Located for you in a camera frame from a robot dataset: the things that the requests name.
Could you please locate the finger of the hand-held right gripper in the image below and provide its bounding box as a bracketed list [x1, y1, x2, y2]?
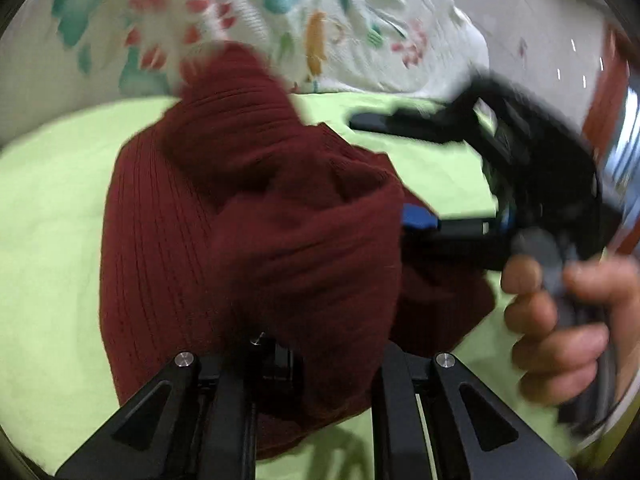
[400, 202, 507, 271]
[348, 105, 476, 146]

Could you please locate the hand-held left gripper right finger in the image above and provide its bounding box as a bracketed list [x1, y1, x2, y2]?
[372, 342, 576, 480]

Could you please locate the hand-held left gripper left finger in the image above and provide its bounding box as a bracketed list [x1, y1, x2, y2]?
[55, 335, 277, 480]

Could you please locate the dark red knit hooded cardigan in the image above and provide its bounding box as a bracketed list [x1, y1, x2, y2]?
[99, 42, 496, 461]

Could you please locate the person's right hand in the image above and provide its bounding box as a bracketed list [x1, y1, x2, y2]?
[500, 255, 640, 408]

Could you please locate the white floral quilt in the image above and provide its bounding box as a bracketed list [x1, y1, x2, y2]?
[0, 0, 491, 148]

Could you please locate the light green bed sheet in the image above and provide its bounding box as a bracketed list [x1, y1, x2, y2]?
[0, 92, 576, 480]

